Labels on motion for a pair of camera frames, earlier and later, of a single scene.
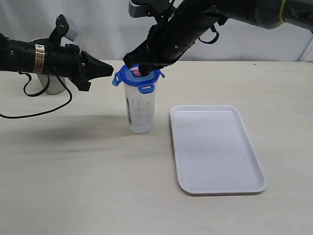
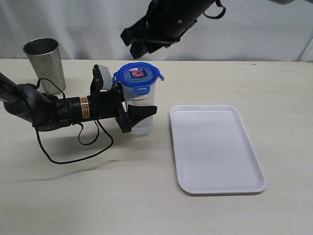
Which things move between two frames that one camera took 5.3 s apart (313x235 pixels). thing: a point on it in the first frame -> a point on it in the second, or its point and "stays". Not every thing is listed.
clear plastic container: x=140 y=108 stays
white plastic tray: x=214 y=152 stays
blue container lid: x=131 y=76 stays
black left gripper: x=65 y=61 -> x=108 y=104
